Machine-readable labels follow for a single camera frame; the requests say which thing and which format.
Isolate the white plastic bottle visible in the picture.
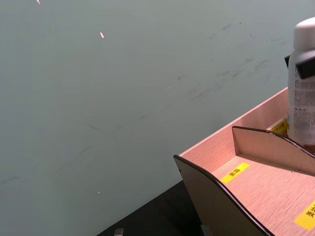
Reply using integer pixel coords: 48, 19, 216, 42
286, 17, 315, 148

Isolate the yellow label sticker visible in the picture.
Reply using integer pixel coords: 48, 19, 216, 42
266, 118, 289, 136
220, 162, 251, 185
293, 200, 315, 233

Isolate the light wooden desk organizer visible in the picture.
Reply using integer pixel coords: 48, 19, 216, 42
173, 87, 315, 236

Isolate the black table cloth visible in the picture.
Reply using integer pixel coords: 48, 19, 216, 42
96, 180, 205, 236

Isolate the plain pale wall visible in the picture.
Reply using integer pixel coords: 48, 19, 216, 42
0, 0, 315, 236

